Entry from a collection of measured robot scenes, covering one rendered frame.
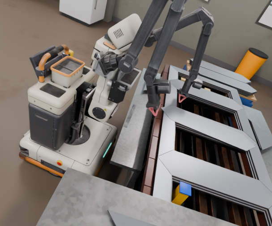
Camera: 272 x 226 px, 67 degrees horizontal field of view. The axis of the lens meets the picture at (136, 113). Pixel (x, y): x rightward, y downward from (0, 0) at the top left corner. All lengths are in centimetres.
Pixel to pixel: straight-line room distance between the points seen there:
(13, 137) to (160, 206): 174
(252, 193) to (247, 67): 389
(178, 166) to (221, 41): 428
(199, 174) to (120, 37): 87
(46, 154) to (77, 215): 113
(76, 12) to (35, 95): 357
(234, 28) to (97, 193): 479
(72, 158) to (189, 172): 95
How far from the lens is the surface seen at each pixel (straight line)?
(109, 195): 77
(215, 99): 198
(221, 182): 131
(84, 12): 478
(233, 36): 524
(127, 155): 135
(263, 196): 146
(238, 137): 171
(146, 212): 78
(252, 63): 501
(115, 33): 120
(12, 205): 192
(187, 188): 112
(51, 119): 153
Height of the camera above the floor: 173
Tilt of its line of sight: 39 degrees down
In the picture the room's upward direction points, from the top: 21 degrees clockwise
